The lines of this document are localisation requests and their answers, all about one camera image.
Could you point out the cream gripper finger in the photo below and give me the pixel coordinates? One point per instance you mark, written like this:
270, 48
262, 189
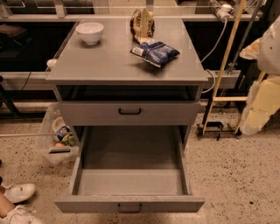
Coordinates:
262, 103
251, 51

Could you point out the blue chip bag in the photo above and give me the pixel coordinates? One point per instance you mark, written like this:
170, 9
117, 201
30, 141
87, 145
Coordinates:
155, 52

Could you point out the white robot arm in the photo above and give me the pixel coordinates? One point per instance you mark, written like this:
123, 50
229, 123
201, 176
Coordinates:
268, 60

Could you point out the brown chip bag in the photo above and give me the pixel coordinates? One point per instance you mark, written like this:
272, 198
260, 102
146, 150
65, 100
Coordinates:
142, 25

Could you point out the grey drawer cabinet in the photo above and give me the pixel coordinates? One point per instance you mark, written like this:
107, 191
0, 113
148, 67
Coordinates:
109, 72

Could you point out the closed grey top drawer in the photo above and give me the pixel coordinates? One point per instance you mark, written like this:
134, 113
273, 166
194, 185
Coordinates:
109, 113

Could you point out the open grey middle drawer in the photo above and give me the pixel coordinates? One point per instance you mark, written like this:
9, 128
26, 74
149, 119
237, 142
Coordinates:
131, 170

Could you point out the green snack bag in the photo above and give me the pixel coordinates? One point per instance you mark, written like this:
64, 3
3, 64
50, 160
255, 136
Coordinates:
68, 140

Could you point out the white power plug adapter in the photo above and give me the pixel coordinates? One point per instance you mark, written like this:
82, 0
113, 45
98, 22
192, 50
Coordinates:
223, 12

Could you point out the white ceramic bowl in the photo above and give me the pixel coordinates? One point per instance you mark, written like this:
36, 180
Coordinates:
90, 32

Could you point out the blue soda can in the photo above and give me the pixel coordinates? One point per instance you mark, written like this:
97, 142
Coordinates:
61, 132

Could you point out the clear plastic bin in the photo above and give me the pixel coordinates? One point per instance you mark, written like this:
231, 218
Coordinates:
47, 143

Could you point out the white sneaker upper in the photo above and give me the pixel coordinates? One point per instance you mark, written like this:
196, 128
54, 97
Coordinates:
17, 193

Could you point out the white sneaker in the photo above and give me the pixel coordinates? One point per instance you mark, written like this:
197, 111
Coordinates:
17, 193
21, 214

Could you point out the white sneaker lower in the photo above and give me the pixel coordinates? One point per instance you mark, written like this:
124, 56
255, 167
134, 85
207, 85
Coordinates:
21, 214

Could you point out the person's bare leg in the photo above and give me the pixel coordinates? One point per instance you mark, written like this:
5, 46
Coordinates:
5, 205

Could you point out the yellow wooden frame stand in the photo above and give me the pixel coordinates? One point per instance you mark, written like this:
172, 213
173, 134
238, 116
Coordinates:
227, 69

